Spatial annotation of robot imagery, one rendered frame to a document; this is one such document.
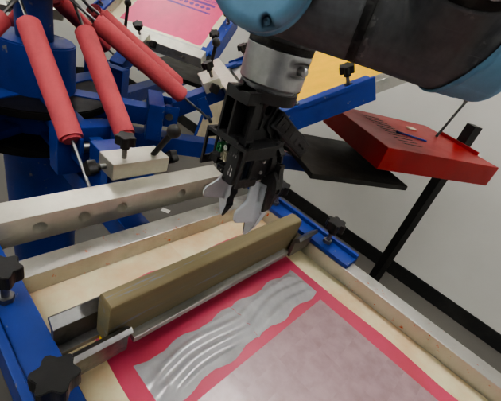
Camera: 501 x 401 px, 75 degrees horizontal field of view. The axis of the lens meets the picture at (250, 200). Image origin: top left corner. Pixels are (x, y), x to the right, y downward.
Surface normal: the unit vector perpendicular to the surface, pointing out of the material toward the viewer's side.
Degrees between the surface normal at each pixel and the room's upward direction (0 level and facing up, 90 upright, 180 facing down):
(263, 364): 0
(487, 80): 123
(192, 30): 32
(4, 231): 90
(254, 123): 90
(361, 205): 90
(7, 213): 0
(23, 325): 0
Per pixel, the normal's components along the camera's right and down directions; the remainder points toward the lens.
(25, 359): 0.28, -0.82
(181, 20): 0.11, -0.45
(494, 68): -0.32, 0.66
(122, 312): 0.69, 0.53
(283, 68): 0.11, 0.54
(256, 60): -0.66, 0.23
